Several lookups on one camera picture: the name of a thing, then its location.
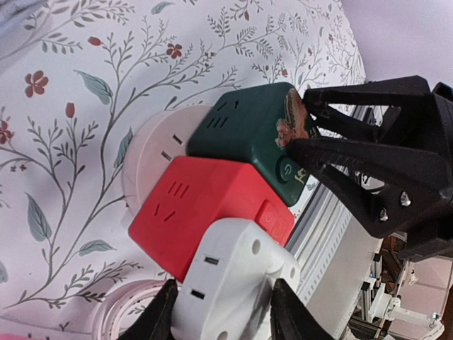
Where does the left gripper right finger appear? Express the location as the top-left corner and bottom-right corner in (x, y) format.
(270, 278), (333, 340)

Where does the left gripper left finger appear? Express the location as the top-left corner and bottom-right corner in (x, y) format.
(122, 279), (178, 340)

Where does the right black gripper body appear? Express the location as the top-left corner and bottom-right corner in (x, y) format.
(400, 82), (452, 262)

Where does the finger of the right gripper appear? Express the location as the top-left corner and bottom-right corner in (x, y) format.
(302, 75), (431, 142)
(288, 137), (441, 238)

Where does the white plug adapter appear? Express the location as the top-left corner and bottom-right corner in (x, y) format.
(171, 217), (300, 340)

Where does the red cube socket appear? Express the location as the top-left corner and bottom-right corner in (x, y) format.
(129, 156), (295, 282)

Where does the dark green cube socket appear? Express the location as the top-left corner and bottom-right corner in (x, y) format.
(186, 82), (320, 207)

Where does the round pink socket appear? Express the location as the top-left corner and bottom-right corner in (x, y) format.
(121, 105), (211, 229)

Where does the floral tablecloth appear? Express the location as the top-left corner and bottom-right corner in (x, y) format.
(1, 1), (366, 339)

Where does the white coiled cable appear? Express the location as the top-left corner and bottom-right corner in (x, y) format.
(90, 279), (171, 340)

